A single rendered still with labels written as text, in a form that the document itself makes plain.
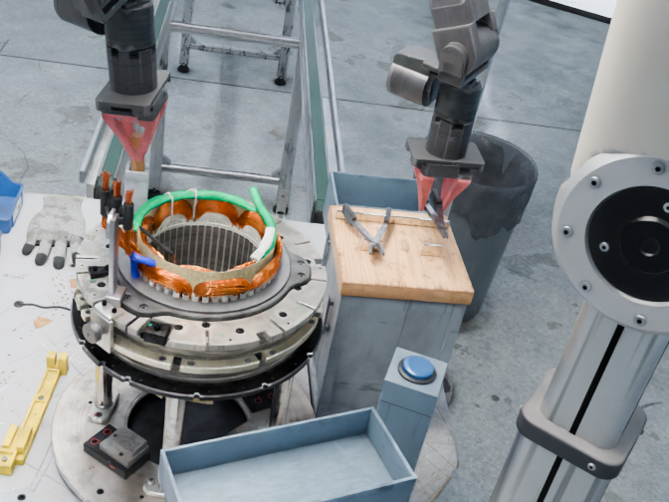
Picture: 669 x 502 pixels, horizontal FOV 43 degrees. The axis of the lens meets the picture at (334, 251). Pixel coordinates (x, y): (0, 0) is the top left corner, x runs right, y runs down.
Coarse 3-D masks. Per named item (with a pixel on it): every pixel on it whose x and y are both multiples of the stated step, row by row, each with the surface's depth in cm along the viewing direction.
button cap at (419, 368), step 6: (408, 360) 109; (414, 360) 109; (420, 360) 110; (426, 360) 110; (402, 366) 109; (408, 366) 108; (414, 366) 108; (420, 366) 108; (426, 366) 109; (432, 366) 109; (408, 372) 108; (414, 372) 108; (420, 372) 108; (426, 372) 108; (432, 372) 108; (414, 378) 108; (420, 378) 108; (426, 378) 108
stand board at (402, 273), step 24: (336, 240) 125; (360, 240) 126; (384, 240) 127; (408, 240) 129; (432, 240) 130; (336, 264) 122; (360, 264) 121; (384, 264) 122; (408, 264) 123; (432, 264) 124; (456, 264) 125; (360, 288) 118; (384, 288) 118; (408, 288) 119; (432, 288) 119; (456, 288) 120
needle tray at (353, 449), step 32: (352, 416) 97; (192, 448) 89; (224, 448) 91; (256, 448) 94; (288, 448) 96; (320, 448) 97; (352, 448) 98; (384, 448) 96; (160, 480) 89; (192, 480) 90; (224, 480) 91; (256, 480) 92; (288, 480) 92; (320, 480) 93; (352, 480) 94; (384, 480) 95
